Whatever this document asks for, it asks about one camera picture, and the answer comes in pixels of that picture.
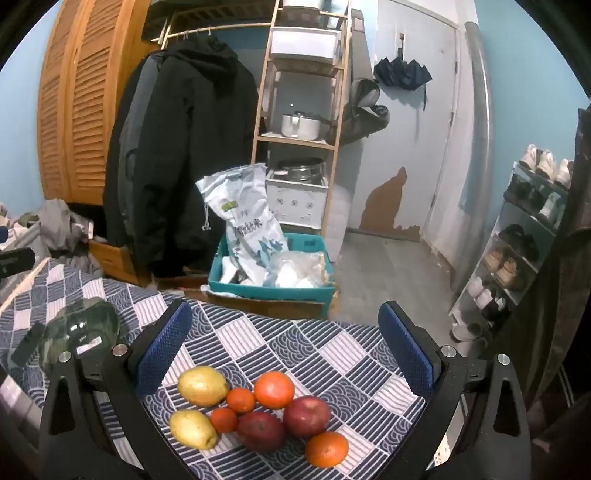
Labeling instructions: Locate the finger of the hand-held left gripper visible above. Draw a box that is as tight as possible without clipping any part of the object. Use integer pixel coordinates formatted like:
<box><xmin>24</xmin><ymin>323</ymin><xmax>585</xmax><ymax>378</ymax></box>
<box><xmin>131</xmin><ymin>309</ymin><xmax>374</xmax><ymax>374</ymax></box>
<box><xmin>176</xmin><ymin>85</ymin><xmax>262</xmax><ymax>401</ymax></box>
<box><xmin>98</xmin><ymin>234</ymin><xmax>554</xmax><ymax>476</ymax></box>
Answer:
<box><xmin>0</xmin><ymin>248</ymin><xmax>37</xmax><ymax>279</ymax></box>

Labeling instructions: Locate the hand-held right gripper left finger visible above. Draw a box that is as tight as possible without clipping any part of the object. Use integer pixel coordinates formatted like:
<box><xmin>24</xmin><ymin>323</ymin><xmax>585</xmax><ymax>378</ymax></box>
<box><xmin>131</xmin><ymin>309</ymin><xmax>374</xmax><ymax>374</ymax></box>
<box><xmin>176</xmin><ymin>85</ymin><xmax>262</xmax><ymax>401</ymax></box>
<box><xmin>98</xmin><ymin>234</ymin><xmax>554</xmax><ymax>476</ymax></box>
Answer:
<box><xmin>39</xmin><ymin>299</ymin><xmax>194</xmax><ymax>480</ymax></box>

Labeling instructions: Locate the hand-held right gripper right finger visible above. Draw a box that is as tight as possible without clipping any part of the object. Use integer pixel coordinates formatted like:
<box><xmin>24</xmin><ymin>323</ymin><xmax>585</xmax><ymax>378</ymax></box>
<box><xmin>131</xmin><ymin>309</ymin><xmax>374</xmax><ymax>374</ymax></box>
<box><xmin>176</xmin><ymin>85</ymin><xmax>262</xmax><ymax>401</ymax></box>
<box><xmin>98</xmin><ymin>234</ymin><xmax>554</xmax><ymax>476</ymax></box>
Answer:
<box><xmin>378</xmin><ymin>300</ymin><xmax>532</xmax><ymax>480</ymax></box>

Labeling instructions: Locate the yellow-green pear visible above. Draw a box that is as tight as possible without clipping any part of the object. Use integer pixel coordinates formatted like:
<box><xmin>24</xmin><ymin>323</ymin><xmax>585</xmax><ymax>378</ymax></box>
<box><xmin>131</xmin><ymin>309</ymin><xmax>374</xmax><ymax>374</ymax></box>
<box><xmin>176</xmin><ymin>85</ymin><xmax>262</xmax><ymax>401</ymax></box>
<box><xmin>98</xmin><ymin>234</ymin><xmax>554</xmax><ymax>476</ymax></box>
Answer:
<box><xmin>177</xmin><ymin>366</ymin><xmax>230</xmax><ymax>408</ymax></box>
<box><xmin>169</xmin><ymin>409</ymin><xmax>219</xmax><ymax>450</ymax></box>

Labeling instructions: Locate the glass plate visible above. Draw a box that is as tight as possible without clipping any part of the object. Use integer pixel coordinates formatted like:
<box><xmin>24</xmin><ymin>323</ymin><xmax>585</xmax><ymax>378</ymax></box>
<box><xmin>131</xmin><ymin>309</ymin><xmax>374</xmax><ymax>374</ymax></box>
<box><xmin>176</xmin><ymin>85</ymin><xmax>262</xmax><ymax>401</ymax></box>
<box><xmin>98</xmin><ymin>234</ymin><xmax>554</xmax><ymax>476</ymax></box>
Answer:
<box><xmin>39</xmin><ymin>298</ymin><xmax>122</xmax><ymax>377</ymax></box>

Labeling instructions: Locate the small tangerine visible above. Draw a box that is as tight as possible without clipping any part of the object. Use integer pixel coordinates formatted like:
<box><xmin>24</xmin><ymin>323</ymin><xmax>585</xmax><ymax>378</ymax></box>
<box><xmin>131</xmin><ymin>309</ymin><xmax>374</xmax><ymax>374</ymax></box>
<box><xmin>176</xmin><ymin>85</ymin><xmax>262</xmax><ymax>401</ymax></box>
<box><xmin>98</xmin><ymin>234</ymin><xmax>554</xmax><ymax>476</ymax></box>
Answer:
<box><xmin>226</xmin><ymin>388</ymin><xmax>257</xmax><ymax>414</ymax></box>
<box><xmin>211</xmin><ymin>407</ymin><xmax>239</xmax><ymax>435</ymax></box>

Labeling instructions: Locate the red apple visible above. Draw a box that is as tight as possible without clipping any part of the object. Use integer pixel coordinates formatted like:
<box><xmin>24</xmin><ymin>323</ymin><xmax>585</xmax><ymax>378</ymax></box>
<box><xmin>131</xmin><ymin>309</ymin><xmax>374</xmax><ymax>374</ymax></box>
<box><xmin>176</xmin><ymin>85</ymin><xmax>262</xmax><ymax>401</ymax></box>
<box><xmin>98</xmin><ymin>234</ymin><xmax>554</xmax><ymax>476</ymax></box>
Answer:
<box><xmin>283</xmin><ymin>395</ymin><xmax>332</xmax><ymax>438</ymax></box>
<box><xmin>237</xmin><ymin>411</ymin><xmax>287</xmax><ymax>452</ymax></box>

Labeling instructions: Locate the orange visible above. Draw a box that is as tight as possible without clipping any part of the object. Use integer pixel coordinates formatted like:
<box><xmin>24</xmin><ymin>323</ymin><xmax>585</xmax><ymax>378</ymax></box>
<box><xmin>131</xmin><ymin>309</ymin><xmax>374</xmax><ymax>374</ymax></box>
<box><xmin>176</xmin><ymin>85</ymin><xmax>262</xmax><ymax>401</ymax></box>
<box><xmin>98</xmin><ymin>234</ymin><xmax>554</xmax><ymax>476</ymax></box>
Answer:
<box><xmin>305</xmin><ymin>431</ymin><xmax>349</xmax><ymax>469</ymax></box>
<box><xmin>254</xmin><ymin>371</ymin><xmax>296</xmax><ymax>411</ymax></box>

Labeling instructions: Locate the grey clothes pile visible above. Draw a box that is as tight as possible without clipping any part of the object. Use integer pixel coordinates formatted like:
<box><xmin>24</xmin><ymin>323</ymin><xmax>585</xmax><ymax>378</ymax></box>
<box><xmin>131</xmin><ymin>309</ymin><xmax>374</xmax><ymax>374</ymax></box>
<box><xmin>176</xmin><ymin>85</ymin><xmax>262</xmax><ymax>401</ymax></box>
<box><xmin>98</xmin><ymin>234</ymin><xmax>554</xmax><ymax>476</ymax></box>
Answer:
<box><xmin>0</xmin><ymin>198</ymin><xmax>109</xmax><ymax>278</ymax></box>

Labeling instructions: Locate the black smartphone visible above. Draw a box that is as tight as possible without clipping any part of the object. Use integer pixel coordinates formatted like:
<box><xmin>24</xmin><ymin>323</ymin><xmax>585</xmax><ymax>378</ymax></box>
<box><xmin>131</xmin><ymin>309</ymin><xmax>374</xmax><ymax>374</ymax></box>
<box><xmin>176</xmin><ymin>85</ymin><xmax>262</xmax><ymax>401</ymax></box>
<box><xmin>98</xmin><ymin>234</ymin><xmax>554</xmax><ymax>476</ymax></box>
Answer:
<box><xmin>10</xmin><ymin>323</ymin><xmax>47</xmax><ymax>366</ymax></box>

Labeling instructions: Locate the navy white patterned tablecloth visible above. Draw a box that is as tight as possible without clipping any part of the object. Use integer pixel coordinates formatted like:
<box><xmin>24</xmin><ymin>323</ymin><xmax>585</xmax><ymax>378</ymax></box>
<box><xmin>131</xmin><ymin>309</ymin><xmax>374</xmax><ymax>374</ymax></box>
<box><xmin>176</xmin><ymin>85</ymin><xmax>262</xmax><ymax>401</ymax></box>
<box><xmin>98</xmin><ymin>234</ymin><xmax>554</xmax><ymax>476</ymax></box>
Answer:
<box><xmin>0</xmin><ymin>258</ymin><xmax>428</xmax><ymax>480</ymax></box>

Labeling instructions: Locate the wooden drawer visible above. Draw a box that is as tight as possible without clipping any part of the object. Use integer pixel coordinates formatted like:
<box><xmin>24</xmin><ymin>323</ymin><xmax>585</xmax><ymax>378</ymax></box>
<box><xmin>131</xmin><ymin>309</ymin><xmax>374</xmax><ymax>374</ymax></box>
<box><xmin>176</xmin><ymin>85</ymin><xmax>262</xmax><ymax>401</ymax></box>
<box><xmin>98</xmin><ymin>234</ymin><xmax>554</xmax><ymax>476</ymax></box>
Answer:
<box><xmin>88</xmin><ymin>240</ymin><xmax>153</xmax><ymax>284</ymax></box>

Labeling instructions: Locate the cardboard box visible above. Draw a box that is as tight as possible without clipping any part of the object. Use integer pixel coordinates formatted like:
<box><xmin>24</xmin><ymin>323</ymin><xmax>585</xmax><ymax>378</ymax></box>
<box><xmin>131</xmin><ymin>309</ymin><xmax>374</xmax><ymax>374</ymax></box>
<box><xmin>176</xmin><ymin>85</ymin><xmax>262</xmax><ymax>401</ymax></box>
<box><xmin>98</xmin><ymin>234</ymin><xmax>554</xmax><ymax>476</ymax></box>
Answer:
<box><xmin>182</xmin><ymin>286</ymin><xmax>340</xmax><ymax>319</ymax></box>

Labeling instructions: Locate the teal bag with plastic wraps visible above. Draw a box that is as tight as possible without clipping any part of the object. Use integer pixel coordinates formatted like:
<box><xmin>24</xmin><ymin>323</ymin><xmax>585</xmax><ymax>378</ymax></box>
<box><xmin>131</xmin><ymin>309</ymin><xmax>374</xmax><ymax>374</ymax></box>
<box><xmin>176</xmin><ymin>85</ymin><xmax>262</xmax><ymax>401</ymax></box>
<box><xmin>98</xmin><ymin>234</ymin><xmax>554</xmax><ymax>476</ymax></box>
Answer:
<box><xmin>208</xmin><ymin>232</ymin><xmax>336</xmax><ymax>310</ymax></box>

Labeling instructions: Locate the clear plastic bag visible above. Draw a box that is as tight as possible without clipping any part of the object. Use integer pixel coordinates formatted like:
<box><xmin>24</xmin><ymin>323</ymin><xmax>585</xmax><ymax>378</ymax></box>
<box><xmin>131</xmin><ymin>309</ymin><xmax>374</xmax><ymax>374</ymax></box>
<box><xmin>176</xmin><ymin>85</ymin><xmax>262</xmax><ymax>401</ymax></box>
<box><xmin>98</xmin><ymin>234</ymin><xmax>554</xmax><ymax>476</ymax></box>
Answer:
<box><xmin>265</xmin><ymin>251</ymin><xmax>331</xmax><ymax>289</ymax></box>

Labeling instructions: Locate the shoe rack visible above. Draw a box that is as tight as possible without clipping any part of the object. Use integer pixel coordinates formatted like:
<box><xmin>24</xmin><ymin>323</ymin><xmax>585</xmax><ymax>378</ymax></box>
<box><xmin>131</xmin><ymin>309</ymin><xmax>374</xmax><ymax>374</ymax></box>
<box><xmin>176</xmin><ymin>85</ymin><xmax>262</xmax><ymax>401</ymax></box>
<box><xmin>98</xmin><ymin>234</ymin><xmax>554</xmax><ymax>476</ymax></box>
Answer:
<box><xmin>450</xmin><ymin>159</ymin><xmax>575</xmax><ymax>342</ymax></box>

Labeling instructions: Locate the grey-blue jacket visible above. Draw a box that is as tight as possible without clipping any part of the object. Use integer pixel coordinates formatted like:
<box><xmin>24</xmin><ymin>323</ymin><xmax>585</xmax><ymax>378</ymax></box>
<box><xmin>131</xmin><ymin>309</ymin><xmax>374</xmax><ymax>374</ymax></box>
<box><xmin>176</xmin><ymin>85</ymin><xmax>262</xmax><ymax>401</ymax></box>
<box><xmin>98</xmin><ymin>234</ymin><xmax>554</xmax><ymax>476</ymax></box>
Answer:
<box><xmin>117</xmin><ymin>60</ymin><xmax>153</xmax><ymax>241</ymax></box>

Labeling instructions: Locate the wooden louvered wardrobe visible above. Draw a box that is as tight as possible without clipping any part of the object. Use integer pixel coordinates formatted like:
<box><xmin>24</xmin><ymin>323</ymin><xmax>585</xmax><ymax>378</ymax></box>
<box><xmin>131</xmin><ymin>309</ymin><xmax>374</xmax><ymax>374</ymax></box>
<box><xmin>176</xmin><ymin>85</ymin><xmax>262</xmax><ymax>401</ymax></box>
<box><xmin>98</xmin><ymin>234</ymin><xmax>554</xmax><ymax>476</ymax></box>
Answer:
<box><xmin>36</xmin><ymin>0</ymin><xmax>160</xmax><ymax>206</ymax></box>

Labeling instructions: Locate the white rice bag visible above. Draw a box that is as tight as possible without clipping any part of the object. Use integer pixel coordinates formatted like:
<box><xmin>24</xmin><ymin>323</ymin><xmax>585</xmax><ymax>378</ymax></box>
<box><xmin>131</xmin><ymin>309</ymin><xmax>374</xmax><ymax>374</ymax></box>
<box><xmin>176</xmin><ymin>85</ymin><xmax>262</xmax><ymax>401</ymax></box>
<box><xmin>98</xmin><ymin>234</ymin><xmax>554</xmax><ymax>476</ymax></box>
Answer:
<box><xmin>196</xmin><ymin>163</ymin><xmax>289</xmax><ymax>284</ymax></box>

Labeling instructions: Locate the white printed storage box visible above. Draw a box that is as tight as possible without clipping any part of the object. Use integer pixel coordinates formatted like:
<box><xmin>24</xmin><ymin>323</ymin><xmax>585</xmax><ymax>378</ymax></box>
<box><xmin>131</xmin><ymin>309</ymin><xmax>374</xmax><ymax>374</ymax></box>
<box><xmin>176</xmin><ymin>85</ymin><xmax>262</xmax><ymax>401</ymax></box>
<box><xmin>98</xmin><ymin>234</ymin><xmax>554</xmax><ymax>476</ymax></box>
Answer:
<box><xmin>267</xmin><ymin>178</ymin><xmax>329</xmax><ymax>229</ymax></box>

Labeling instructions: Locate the light blue door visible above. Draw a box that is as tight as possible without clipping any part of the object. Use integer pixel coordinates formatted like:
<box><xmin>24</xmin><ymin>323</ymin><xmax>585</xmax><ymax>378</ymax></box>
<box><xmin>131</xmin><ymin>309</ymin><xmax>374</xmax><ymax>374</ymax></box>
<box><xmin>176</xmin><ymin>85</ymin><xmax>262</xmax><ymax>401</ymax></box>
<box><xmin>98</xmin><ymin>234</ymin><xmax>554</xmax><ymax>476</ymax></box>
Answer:
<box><xmin>376</xmin><ymin>0</ymin><xmax>460</xmax><ymax>241</ymax></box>

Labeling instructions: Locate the black coat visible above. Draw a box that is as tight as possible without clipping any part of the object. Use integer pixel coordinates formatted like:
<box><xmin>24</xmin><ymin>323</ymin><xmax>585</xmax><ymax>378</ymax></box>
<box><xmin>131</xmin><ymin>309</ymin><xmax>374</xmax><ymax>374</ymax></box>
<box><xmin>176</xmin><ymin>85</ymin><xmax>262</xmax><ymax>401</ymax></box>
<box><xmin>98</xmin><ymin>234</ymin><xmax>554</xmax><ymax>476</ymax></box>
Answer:
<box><xmin>102</xmin><ymin>34</ymin><xmax>259</xmax><ymax>278</ymax></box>

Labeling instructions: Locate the steel pot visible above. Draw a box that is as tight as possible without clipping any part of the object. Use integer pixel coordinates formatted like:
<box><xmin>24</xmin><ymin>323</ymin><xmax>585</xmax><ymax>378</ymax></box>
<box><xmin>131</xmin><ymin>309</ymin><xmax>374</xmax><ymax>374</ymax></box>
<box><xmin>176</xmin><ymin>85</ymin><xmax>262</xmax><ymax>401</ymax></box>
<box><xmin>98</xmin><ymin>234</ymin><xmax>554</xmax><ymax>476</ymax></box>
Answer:
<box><xmin>274</xmin><ymin>158</ymin><xmax>325</xmax><ymax>184</ymax></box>

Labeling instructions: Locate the silver pipe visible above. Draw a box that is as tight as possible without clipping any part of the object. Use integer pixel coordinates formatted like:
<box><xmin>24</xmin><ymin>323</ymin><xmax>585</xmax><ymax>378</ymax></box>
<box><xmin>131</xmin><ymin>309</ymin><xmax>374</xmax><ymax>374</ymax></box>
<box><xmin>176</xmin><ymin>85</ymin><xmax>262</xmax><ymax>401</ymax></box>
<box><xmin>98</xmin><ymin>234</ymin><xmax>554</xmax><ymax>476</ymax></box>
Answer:
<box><xmin>455</xmin><ymin>21</ymin><xmax>495</xmax><ymax>296</ymax></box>

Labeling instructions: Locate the grey hanging bag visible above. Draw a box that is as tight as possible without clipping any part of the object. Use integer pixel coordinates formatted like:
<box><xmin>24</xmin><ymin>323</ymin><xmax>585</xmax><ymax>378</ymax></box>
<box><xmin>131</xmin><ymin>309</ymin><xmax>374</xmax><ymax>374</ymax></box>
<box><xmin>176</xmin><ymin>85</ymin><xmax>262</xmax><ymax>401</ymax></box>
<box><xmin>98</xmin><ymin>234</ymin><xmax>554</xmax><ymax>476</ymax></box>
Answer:
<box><xmin>342</xmin><ymin>78</ymin><xmax>391</xmax><ymax>144</ymax></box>

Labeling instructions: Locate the wooden shelf rack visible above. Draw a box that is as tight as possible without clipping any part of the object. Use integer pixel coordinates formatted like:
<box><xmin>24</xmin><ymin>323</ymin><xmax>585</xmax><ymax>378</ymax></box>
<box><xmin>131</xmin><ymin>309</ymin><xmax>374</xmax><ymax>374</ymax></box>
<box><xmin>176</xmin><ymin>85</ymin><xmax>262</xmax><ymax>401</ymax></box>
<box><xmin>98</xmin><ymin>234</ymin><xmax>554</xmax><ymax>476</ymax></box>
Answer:
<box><xmin>250</xmin><ymin>0</ymin><xmax>354</xmax><ymax>238</ymax></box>

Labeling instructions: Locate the dark blue umbrella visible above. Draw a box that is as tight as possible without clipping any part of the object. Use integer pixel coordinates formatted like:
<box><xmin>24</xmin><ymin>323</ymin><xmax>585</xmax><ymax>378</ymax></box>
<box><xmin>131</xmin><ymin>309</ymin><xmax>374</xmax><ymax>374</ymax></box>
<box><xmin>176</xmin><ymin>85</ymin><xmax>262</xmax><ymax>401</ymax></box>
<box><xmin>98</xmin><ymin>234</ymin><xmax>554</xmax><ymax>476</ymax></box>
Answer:
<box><xmin>373</xmin><ymin>34</ymin><xmax>433</xmax><ymax>112</ymax></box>

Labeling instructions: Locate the wooden clothes rod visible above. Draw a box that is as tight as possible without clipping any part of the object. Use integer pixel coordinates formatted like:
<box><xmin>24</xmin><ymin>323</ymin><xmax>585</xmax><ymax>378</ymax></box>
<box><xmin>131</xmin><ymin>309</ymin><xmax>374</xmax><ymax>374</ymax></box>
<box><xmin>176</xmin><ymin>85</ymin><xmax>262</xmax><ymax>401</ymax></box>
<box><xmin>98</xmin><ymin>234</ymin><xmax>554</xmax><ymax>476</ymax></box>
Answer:
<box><xmin>164</xmin><ymin>22</ymin><xmax>273</xmax><ymax>40</ymax></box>

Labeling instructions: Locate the white storage bin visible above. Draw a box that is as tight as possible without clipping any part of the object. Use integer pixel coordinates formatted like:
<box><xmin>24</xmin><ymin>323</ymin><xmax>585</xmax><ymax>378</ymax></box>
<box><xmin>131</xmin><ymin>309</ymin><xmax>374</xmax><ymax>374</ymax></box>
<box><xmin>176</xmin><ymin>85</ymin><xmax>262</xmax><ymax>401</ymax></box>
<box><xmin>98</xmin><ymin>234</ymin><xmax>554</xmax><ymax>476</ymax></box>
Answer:
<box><xmin>270</xmin><ymin>27</ymin><xmax>342</xmax><ymax>63</ymax></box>

